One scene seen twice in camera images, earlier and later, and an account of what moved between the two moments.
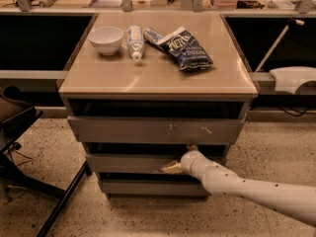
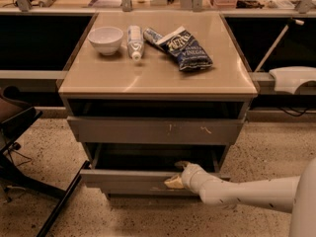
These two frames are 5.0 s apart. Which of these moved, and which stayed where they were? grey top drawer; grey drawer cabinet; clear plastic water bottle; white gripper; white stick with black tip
Moved: white gripper
Stayed: grey drawer cabinet; white stick with black tip; clear plastic water bottle; grey top drawer
